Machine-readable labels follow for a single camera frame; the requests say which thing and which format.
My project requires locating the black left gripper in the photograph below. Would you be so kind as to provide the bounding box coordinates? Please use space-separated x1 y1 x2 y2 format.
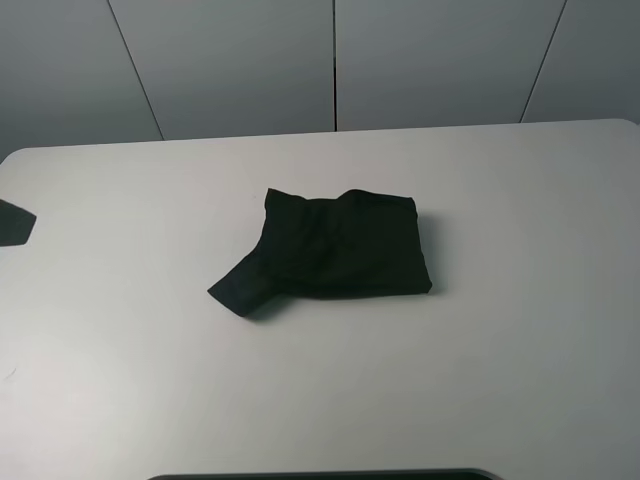
0 200 37 246

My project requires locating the black printed t-shirt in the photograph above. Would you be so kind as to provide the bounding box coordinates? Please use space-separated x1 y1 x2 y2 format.
208 189 432 317

